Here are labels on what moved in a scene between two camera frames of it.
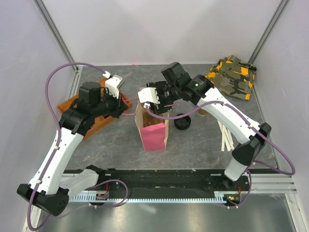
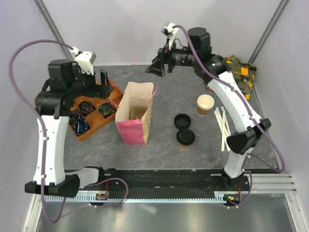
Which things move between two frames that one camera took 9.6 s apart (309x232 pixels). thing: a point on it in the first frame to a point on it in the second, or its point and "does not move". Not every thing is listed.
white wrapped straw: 227,137 does not move
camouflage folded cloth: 233,77 does not move
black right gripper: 160,108 to 157,67
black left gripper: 119,107 to 103,91
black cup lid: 182,123 does not move
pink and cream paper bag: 153,130 to 133,112
